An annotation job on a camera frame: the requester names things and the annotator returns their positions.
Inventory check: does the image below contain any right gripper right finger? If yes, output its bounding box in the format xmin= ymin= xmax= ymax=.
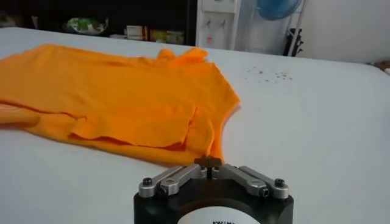
xmin=209 ymin=155 xmax=289 ymax=199

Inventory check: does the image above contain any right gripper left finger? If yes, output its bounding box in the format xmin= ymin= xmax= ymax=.
xmin=138 ymin=155 xmax=211 ymax=198

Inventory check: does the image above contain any orange t-shirt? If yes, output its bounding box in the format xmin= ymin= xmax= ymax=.
xmin=0 ymin=43 xmax=241 ymax=167

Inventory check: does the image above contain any white green medicine box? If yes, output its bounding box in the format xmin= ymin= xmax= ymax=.
xmin=166 ymin=30 xmax=185 ymax=46

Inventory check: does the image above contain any yellow green medicine box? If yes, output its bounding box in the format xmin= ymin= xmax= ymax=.
xmin=151 ymin=29 xmax=168 ymax=44

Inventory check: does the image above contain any black tripod stand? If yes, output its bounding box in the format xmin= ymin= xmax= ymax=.
xmin=283 ymin=27 xmax=305 ymax=57

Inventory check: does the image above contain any white red medicine box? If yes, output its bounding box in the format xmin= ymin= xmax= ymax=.
xmin=126 ymin=25 xmax=149 ymax=41

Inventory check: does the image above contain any blue standing fan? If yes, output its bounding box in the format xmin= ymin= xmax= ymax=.
xmin=243 ymin=0 xmax=309 ymax=57

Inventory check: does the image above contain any white water dispenser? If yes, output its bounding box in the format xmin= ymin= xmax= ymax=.
xmin=196 ymin=0 xmax=242 ymax=51

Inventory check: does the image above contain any black shelving unit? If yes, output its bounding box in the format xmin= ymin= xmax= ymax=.
xmin=0 ymin=0 xmax=198 ymax=47

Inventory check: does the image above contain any blue water jug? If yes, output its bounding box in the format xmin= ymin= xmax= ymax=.
xmin=257 ymin=0 xmax=303 ymax=21

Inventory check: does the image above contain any green white plastic bag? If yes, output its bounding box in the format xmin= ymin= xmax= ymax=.
xmin=65 ymin=16 xmax=109 ymax=35

